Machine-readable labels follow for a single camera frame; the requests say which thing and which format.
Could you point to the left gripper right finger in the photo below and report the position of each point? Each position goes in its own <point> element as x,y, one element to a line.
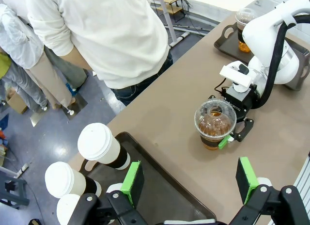
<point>247,176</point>

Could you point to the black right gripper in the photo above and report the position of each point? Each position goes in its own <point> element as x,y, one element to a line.
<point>242,108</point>

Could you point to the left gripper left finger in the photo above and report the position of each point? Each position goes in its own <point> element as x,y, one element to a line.
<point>134,183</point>

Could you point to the clear dome lid coffee cup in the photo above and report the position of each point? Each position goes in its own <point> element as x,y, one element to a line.
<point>213,124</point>
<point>243,19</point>

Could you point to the white lidded paper cup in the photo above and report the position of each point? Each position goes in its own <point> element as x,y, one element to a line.
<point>66,209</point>
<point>97,141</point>
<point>63,179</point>

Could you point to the person's right forearm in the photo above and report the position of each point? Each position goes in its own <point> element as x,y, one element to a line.
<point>77,61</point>

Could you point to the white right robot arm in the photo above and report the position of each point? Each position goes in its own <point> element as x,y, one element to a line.
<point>264,28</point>

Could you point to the brown plastic serving tray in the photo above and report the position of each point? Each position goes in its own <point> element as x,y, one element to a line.
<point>159,193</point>
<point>230,44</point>

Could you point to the white desk leg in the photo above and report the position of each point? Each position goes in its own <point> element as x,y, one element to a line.
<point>23,168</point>

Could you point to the dark gray stool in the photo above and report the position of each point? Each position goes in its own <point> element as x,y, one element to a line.
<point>12,186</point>

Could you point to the cardboard box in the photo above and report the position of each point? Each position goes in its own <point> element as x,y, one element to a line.
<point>17,105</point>

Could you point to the person in white sweater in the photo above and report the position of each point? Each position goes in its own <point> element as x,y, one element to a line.
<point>109,36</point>

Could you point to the person in white jacket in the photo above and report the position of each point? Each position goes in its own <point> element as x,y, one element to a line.
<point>19,40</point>

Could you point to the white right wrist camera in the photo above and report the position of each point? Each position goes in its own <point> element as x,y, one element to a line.
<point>235,75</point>

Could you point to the aluminium profile frame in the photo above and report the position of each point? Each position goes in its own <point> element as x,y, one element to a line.
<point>302,176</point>

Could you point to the metal floor base plate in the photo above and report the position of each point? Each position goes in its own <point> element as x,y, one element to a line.
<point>77,105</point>

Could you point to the black frame wooden shelf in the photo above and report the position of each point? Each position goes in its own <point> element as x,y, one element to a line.
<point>178,10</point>

